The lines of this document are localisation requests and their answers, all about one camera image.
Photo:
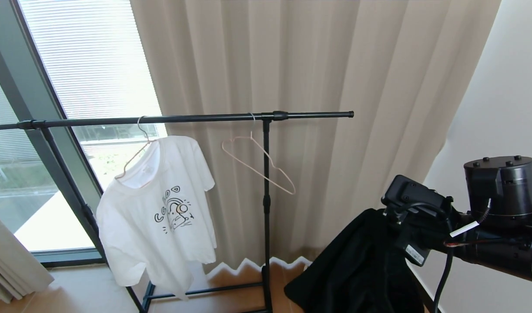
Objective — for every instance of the pink clothes hanger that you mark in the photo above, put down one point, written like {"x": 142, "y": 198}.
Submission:
{"x": 133, "y": 159}
{"x": 253, "y": 130}

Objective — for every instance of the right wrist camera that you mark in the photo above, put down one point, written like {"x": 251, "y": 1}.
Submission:
{"x": 409, "y": 193}

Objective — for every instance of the beige curtain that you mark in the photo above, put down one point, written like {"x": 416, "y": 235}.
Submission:
{"x": 13, "y": 269}
{"x": 335, "y": 65}

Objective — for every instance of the black garment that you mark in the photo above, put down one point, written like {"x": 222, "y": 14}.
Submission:
{"x": 357, "y": 269}

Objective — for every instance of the white t-shirt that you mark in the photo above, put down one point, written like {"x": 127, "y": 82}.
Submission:
{"x": 139, "y": 226}

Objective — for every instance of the window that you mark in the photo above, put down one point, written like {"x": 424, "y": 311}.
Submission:
{"x": 96, "y": 65}

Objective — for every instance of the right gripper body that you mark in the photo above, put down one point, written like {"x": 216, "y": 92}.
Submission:
{"x": 431, "y": 237}

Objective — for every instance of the black clothes rack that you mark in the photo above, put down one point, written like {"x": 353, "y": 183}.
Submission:
{"x": 205, "y": 117}

